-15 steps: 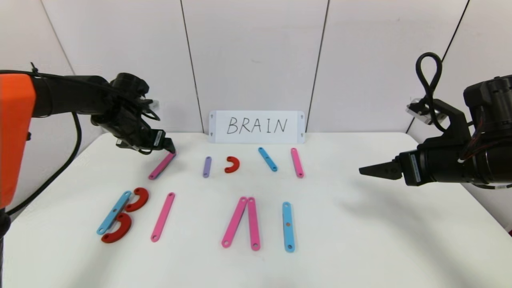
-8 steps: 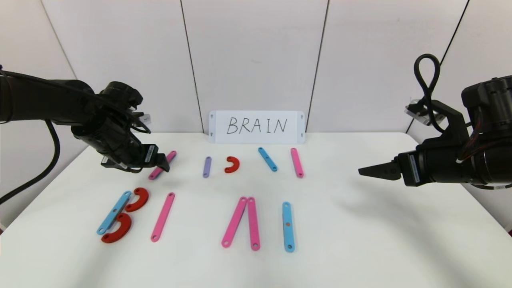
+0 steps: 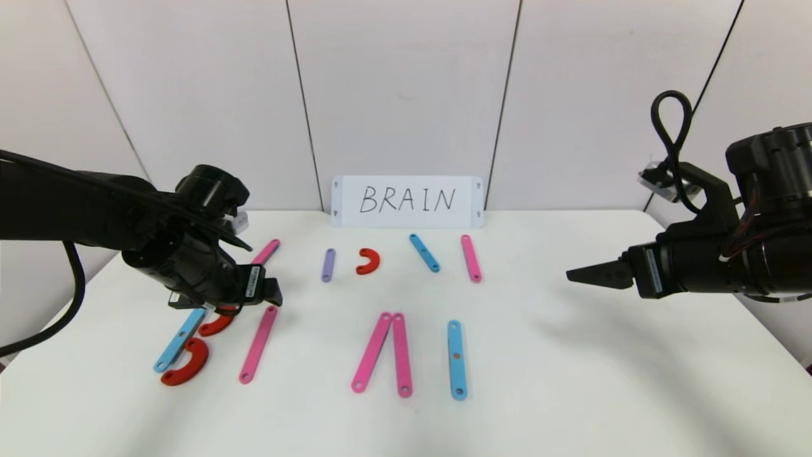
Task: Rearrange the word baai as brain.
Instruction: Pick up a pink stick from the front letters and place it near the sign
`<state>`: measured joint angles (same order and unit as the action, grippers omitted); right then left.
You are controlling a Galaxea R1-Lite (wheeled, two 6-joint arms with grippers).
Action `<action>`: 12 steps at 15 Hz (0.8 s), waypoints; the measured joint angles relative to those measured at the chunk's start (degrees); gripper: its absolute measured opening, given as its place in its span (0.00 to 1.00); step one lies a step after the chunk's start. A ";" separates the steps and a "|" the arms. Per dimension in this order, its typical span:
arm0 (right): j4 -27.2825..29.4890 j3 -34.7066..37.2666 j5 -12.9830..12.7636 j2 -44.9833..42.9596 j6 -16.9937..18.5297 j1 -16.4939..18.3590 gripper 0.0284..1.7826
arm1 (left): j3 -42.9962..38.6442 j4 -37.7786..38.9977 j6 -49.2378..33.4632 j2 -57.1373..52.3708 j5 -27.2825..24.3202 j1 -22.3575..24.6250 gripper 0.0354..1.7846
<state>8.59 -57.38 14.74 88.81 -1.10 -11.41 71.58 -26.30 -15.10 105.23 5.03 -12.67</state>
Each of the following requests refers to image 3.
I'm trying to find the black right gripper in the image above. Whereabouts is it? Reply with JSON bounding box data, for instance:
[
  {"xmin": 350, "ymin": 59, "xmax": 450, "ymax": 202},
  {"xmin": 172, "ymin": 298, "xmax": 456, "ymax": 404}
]
[{"xmin": 565, "ymin": 232, "xmax": 747, "ymax": 300}]

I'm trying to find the short pink bar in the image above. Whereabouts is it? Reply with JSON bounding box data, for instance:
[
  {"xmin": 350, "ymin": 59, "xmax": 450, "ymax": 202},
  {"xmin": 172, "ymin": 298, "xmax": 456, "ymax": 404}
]
[
  {"xmin": 251, "ymin": 239, "xmax": 281, "ymax": 267},
  {"xmin": 461, "ymin": 235, "xmax": 483, "ymax": 282}
]

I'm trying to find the long pink bar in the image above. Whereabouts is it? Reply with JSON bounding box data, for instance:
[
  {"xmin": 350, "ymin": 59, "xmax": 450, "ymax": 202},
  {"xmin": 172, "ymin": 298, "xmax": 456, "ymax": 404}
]
[
  {"xmin": 351, "ymin": 312, "xmax": 393, "ymax": 394},
  {"xmin": 391, "ymin": 312, "xmax": 414, "ymax": 399},
  {"xmin": 239, "ymin": 305, "xmax": 279, "ymax": 385}
]

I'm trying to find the white BRAIN sign board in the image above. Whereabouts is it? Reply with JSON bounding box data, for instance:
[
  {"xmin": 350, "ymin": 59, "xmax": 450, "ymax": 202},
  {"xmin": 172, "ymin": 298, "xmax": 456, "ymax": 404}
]
[{"xmin": 331, "ymin": 176, "xmax": 485, "ymax": 229}]

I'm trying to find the long blue bar orange underside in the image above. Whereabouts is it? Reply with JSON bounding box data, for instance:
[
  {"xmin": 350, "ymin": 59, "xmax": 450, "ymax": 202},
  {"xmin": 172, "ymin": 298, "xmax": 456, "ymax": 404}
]
[{"xmin": 447, "ymin": 320, "xmax": 468, "ymax": 401}]

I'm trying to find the short blue bar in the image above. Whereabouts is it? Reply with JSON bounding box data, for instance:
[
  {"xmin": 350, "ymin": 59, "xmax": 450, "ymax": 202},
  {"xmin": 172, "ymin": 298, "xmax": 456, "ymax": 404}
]
[{"xmin": 409, "ymin": 234, "xmax": 440, "ymax": 273}]

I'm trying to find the large red C piece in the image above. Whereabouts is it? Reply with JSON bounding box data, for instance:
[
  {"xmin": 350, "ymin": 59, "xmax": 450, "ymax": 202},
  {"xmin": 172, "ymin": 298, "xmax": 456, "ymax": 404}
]
[
  {"xmin": 198, "ymin": 308, "xmax": 237, "ymax": 337},
  {"xmin": 160, "ymin": 338, "xmax": 210, "ymax": 387}
]

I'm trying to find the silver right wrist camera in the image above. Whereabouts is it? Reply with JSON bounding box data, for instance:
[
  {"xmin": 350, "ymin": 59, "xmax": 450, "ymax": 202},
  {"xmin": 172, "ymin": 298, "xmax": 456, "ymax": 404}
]
[{"xmin": 638, "ymin": 162, "xmax": 702, "ymax": 204}]

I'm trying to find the black looped camera cable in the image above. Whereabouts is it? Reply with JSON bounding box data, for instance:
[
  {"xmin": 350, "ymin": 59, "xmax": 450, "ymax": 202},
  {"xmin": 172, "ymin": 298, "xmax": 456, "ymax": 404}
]
[{"xmin": 651, "ymin": 90, "xmax": 705, "ymax": 213}]

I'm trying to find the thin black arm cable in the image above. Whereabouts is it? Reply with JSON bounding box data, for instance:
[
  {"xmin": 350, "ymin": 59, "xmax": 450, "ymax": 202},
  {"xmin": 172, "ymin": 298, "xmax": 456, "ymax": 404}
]
[{"xmin": 0, "ymin": 149, "xmax": 254, "ymax": 251}]

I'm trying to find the thick black hanging cable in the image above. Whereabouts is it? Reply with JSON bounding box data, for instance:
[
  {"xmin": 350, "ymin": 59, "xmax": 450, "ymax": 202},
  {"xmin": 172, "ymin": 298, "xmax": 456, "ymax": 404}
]
[{"xmin": 0, "ymin": 241, "xmax": 86, "ymax": 357}]

